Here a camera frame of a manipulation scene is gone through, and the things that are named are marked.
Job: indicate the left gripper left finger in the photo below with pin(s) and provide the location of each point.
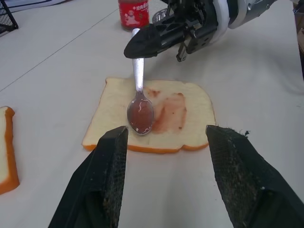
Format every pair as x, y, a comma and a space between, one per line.
99, 180

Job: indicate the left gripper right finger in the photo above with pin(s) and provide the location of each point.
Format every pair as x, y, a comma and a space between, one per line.
247, 180

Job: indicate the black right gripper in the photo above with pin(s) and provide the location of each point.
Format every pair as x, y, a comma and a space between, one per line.
202, 21

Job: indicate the silver metal spoon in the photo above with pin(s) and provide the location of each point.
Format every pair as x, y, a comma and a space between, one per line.
140, 111

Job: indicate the red-labelled jam jar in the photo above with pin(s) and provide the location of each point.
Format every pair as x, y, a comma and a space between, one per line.
133, 14

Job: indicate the plain white bread slice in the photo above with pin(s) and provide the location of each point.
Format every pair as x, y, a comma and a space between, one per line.
7, 154

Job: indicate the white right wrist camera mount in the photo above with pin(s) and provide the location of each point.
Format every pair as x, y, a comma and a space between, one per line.
222, 16

